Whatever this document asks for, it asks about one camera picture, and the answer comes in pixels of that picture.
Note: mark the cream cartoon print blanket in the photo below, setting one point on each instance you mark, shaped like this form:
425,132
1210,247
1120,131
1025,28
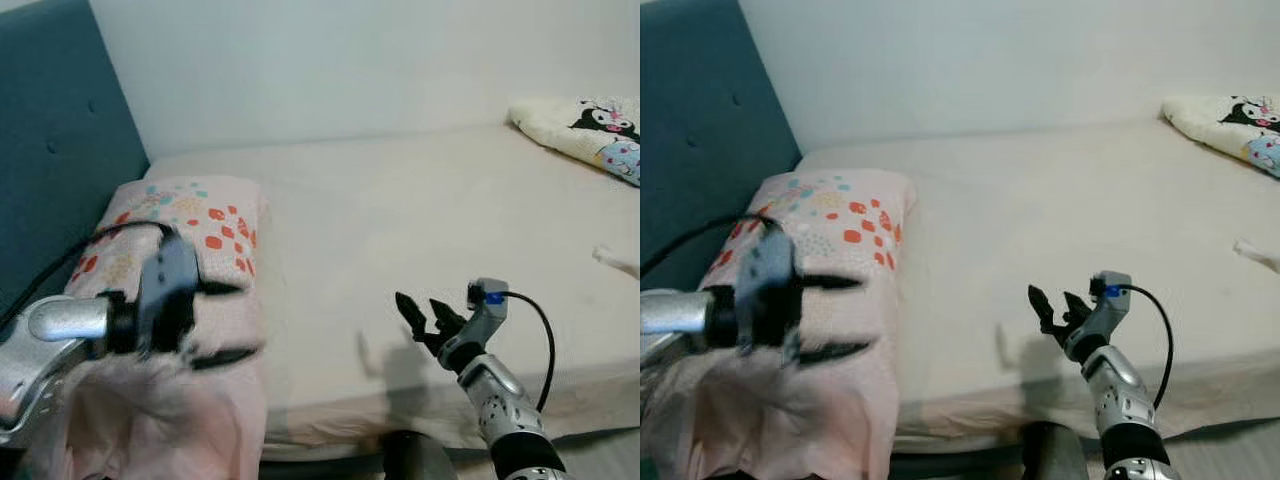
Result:
560,125
1210,120

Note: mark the teal upholstered bed frame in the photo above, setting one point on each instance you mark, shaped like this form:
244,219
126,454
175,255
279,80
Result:
60,130
700,110

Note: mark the pink patterned pillow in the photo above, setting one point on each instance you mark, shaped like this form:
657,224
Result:
870,225
220,230

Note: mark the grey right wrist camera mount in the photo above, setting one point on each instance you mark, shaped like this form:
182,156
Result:
1108,305
488,310

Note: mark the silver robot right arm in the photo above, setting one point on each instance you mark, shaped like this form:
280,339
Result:
500,400
1120,400

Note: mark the grey robot right leg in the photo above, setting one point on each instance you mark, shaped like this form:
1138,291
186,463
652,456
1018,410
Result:
1055,455

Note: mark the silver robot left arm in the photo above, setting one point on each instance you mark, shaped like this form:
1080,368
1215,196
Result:
670,310
60,320

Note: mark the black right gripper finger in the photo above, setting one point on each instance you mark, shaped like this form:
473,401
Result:
447,312
1077,308
412,312
1045,310

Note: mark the cream bed mattress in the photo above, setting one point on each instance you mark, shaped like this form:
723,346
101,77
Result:
1050,210
430,220

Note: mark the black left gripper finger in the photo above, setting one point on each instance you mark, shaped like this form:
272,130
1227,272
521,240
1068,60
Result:
220,289
830,283
225,355
835,350

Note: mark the small white cloth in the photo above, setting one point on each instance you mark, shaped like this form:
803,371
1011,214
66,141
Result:
1255,255
615,260

